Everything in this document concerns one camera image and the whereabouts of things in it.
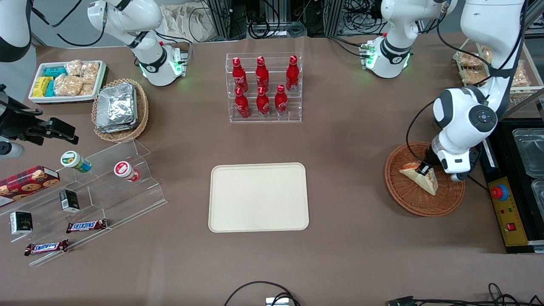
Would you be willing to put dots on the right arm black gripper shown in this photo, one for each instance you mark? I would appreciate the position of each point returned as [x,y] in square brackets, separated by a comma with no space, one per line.
[18,126]

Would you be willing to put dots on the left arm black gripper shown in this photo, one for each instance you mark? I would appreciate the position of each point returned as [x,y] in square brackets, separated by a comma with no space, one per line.
[428,163]

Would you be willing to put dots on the triangular sandwich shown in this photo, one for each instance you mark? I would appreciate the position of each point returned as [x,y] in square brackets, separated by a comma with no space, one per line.
[427,183]

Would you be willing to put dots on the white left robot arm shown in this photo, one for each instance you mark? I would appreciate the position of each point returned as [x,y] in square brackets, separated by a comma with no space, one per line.
[488,25]

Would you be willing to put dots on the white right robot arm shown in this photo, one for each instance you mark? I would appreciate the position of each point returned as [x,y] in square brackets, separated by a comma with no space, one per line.
[127,17]

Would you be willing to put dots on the round brown wicker basket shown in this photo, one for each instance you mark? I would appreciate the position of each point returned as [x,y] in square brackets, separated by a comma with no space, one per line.
[412,199]

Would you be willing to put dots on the oval light wicker basket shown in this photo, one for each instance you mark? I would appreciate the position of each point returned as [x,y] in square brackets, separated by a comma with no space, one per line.
[142,114]

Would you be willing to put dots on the beige plastic tray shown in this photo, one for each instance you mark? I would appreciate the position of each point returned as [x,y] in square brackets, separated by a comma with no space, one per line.
[258,197]

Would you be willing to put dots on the cup with green lid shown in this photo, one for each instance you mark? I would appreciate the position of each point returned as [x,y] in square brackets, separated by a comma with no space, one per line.
[72,160]

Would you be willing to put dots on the white rectangular snack bin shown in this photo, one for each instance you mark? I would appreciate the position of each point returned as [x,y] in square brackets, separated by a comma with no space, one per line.
[63,99]

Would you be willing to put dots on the clear bag of rice crackers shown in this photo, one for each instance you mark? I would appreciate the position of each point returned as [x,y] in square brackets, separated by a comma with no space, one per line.
[88,89]
[68,86]
[74,68]
[90,72]

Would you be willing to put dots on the teal snack pack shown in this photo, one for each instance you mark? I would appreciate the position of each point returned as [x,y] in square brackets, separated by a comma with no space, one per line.
[51,88]
[55,71]

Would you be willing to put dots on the yellow snack pack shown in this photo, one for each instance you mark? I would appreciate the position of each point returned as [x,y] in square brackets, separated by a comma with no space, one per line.
[41,87]

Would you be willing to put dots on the silver foil pack stack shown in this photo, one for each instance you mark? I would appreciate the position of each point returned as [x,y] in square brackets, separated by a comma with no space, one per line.
[117,108]

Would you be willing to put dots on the red cookie box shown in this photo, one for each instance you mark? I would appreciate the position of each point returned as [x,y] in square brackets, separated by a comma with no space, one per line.
[25,182]

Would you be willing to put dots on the small black carton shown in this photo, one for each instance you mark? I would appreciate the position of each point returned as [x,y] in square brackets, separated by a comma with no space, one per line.
[69,200]

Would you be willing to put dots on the cup with red lid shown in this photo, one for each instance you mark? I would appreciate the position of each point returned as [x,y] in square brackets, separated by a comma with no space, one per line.
[124,170]

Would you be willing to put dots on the clear acrylic stepped display stand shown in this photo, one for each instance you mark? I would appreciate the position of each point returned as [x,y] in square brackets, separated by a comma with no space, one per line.
[110,199]

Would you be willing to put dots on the red emergency stop button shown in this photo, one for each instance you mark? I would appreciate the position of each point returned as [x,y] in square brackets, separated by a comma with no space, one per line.
[500,192]

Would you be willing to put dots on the Snickers chocolate bar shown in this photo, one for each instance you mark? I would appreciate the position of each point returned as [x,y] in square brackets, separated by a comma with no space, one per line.
[86,226]
[46,247]

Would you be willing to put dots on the black and white carton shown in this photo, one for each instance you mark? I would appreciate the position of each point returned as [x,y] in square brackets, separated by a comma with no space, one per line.
[21,223]

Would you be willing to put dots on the black machine with yellow panel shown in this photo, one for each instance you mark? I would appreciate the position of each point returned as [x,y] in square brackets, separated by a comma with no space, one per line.
[516,212]

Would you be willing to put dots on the bagged fried snack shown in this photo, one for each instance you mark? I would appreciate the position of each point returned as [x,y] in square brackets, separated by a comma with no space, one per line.
[472,76]
[468,60]
[520,76]

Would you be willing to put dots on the large clear plastic container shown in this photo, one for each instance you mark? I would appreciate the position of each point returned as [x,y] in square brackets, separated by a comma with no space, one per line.
[531,148]

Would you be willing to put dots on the small clear plastic container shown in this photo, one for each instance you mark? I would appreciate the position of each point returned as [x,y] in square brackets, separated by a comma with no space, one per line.
[539,193]

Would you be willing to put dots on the grey metal bar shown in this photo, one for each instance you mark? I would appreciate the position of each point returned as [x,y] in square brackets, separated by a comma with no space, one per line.
[525,104]

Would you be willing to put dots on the clear acrylic bottle rack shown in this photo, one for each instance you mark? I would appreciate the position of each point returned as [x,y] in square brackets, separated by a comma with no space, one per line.
[293,114]

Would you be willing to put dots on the red cola bottle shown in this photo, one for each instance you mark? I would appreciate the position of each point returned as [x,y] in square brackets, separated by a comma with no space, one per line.
[262,74]
[242,106]
[281,104]
[263,105]
[292,74]
[239,76]

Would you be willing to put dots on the beige cloth bag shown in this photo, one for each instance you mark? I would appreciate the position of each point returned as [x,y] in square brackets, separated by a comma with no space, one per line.
[187,21]

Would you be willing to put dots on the small silver device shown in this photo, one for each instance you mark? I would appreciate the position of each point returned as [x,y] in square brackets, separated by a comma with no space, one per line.
[277,301]

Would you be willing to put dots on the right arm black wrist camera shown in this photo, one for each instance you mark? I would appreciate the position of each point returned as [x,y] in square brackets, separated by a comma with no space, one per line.
[61,125]

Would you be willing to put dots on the red rocker switch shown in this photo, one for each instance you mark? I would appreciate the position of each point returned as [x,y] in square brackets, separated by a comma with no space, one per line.
[511,226]

